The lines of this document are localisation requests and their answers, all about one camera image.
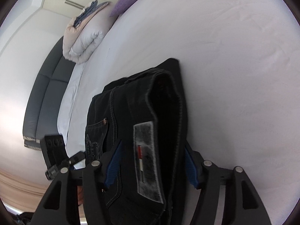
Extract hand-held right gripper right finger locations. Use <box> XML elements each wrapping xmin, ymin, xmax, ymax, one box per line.
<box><xmin>183</xmin><ymin>143</ymin><xmax>273</xmax><ymax>225</ymax></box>

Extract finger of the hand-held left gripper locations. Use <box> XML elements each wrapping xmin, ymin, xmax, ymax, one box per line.
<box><xmin>68</xmin><ymin>151</ymin><xmax>86</xmax><ymax>167</ymax></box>

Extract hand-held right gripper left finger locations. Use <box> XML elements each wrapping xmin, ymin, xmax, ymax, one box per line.
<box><xmin>30</xmin><ymin>140</ymin><xmax>123</xmax><ymax>225</ymax></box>

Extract black denim pants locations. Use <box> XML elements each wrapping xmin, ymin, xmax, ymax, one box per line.
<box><xmin>84</xmin><ymin>58</ymin><xmax>190</xmax><ymax>225</ymax></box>

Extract dark grey bed headboard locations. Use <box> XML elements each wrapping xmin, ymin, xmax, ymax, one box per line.
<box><xmin>22</xmin><ymin>36</ymin><xmax>76</xmax><ymax>149</ymax></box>

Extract white bed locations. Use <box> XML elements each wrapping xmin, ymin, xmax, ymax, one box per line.
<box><xmin>57</xmin><ymin>0</ymin><xmax>300</xmax><ymax>225</ymax></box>

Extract folded white duvet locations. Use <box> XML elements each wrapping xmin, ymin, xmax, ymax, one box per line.
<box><xmin>62</xmin><ymin>1</ymin><xmax>112</xmax><ymax>64</ymax></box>

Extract folded blue patterned cloth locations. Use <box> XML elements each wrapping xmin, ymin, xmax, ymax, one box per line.
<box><xmin>73</xmin><ymin>1</ymin><xmax>110</xmax><ymax>28</ymax></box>

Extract purple pillow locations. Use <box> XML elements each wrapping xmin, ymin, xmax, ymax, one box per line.
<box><xmin>109</xmin><ymin>0</ymin><xmax>149</xmax><ymax>17</ymax></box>

